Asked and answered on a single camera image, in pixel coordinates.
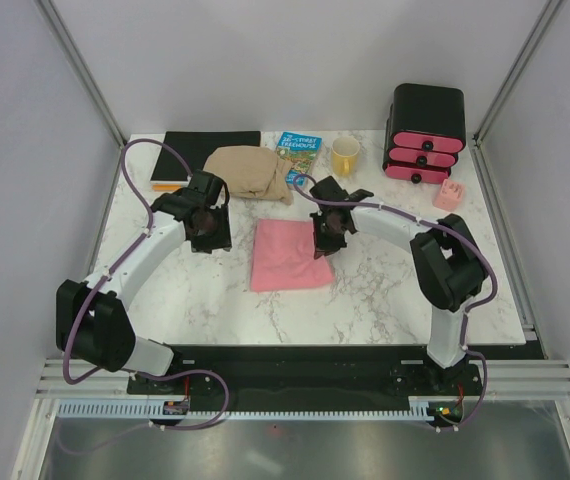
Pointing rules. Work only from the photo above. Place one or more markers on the black notebook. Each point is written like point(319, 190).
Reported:
point(195, 148)

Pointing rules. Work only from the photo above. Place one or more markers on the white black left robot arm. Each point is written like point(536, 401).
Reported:
point(92, 322)

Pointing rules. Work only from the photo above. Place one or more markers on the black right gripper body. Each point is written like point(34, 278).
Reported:
point(325, 237)

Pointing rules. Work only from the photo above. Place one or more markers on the pink cube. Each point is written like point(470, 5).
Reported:
point(450, 195)

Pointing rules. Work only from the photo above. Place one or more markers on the left aluminium frame post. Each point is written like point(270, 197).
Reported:
point(80, 68)

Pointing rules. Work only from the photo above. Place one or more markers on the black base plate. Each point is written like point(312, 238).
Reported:
point(200, 359)

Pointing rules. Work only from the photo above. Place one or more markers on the aluminium front rail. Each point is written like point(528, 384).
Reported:
point(508, 379)

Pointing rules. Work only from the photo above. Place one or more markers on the pink t shirt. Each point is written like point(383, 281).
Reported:
point(283, 257)

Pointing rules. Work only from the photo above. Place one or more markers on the yellow mug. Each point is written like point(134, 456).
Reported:
point(344, 155)

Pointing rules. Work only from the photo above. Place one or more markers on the black pink drawer unit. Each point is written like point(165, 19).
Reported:
point(425, 133)

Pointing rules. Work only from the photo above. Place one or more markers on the blue treehouse book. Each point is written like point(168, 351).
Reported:
point(300, 151)

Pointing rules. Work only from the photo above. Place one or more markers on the orange pencil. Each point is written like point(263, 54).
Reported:
point(167, 187)

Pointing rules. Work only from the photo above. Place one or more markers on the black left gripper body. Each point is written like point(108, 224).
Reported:
point(216, 232)

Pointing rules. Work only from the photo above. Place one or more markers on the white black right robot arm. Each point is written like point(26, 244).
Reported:
point(452, 273)

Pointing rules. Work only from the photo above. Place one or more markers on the beige t shirt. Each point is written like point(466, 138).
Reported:
point(252, 172)

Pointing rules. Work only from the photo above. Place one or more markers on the aluminium frame post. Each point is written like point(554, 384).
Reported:
point(80, 68)
point(534, 39)

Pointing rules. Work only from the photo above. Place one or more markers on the white slotted cable duct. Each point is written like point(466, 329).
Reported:
point(170, 409)

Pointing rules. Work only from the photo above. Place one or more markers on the right aluminium frame post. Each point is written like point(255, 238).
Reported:
point(534, 39)

